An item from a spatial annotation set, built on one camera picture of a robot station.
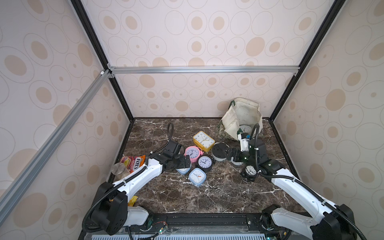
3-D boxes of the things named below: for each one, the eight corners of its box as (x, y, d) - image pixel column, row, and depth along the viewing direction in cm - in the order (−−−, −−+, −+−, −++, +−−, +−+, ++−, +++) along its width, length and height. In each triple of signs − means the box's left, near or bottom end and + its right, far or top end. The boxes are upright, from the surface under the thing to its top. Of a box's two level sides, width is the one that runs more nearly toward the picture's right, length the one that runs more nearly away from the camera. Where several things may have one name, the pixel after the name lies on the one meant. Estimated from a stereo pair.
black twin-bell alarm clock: (197, 171, 93) (197, 169, 90) (197, 157, 99) (197, 155, 97) (213, 171, 93) (213, 169, 90) (212, 157, 99) (212, 155, 97)
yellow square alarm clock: (189, 140, 109) (189, 138, 106) (200, 132, 114) (200, 129, 111) (205, 153, 102) (206, 150, 99) (216, 143, 107) (216, 140, 105)
